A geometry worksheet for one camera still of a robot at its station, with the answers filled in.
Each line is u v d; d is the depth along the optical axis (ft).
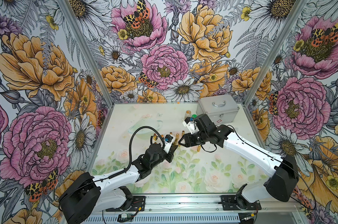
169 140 2.23
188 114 3.45
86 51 2.88
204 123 1.96
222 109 3.34
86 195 1.36
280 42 2.79
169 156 2.32
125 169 1.78
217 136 1.79
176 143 2.51
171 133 3.18
